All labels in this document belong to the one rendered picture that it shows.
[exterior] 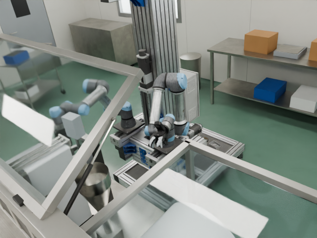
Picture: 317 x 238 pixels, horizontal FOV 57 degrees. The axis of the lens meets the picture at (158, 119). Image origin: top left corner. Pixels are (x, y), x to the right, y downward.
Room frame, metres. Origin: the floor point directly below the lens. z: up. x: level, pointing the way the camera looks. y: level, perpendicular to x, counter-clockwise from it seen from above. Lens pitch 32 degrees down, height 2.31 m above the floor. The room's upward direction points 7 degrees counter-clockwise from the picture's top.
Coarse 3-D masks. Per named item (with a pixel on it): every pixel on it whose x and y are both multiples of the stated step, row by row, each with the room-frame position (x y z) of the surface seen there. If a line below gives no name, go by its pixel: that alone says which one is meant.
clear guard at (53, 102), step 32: (0, 64) 1.44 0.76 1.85; (32, 64) 1.29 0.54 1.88; (64, 64) 1.16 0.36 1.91; (0, 96) 1.20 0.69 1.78; (32, 96) 1.09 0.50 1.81; (64, 96) 0.99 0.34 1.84; (96, 96) 0.91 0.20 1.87; (0, 128) 1.02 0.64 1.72; (32, 128) 0.93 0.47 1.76; (64, 128) 0.85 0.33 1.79; (0, 160) 0.87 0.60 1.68; (32, 160) 0.80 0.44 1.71; (64, 160) 0.74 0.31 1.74; (32, 192) 0.68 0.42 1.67
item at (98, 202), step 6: (96, 174) 0.97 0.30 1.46; (102, 174) 0.97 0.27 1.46; (90, 180) 0.96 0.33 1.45; (96, 180) 0.96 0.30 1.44; (108, 192) 0.88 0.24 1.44; (90, 198) 0.84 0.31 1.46; (96, 198) 0.84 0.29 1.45; (102, 198) 0.86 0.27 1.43; (108, 198) 0.90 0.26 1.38; (96, 204) 0.86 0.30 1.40; (102, 204) 0.87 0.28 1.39; (96, 210) 0.88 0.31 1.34
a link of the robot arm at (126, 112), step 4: (124, 104) 2.37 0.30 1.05; (128, 104) 2.37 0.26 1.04; (124, 108) 2.33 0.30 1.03; (128, 108) 2.34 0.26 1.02; (120, 112) 2.34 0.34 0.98; (124, 112) 2.33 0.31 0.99; (128, 112) 2.33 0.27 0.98; (132, 112) 2.37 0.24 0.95; (124, 116) 2.33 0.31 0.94; (128, 116) 2.33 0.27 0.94
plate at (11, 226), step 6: (0, 210) 0.85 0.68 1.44; (0, 216) 0.82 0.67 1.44; (6, 216) 0.81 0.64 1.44; (0, 222) 0.79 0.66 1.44; (6, 222) 0.78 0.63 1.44; (12, 222) 0.78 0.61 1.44; (0, 228) 0.76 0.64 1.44; (6, 228) 0.76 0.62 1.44; (12, 228) 0.75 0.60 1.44; (0, 234) 0.73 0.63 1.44; (6, 234) 0.73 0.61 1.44; (12, 234) 0.72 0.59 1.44; (18, 234) 0.72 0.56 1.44
